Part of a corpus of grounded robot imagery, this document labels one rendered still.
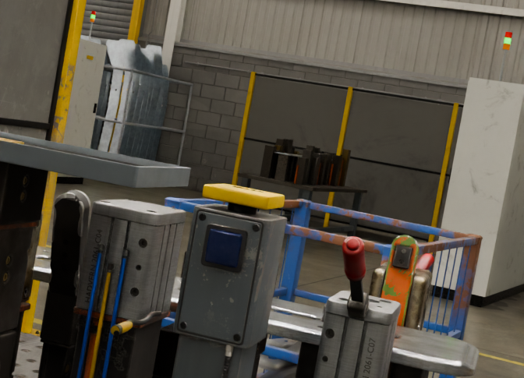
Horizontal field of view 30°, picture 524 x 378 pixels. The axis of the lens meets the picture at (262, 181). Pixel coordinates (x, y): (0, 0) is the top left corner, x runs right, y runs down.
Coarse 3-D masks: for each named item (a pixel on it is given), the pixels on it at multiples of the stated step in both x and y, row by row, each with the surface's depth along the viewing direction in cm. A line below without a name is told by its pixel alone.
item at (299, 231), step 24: (360, 216) 409; (336, 240) 291; (456, 240) 351; (480, 240) 390; (288, 264) 419; (288, 288) 419; (456, 288) 372; (456, 312) 390; (456, 336) 382; (264, 360) 346; (288, 360) 296
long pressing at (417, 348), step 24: (48, 264) 124; (288, 312) 121; (312, 312) 123; (288, 336) 110; (312, 336) 109; (408, 336) 118; (432, 336) 121; (408, 360) 107; (432, 360) 106; (456, 360) 107
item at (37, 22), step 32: (0, 0) 424; (32, 0) 445; (64, 0) 470; (0, 32) 429; (32, 32) 450; (64, 32) 474; (0, 64) 433; (32, 64) 455; (64, 64) 479; (0, 96) 438; (32, 96) 460; (64, 96) 480; (0, 128) 443; (32, 128) 465; (64, 128) 485; (32, 288) 485; (32, 320) 490
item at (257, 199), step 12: (204, 192) 84; (216, 192) 84; (228, 192) 84; (240, 192) 83; (252, 192) 84; (264, 192) 87; (228, 204) 86; (240, 204) 83; (252, 204) 83; (264, 204) 83; (276, 204) 86
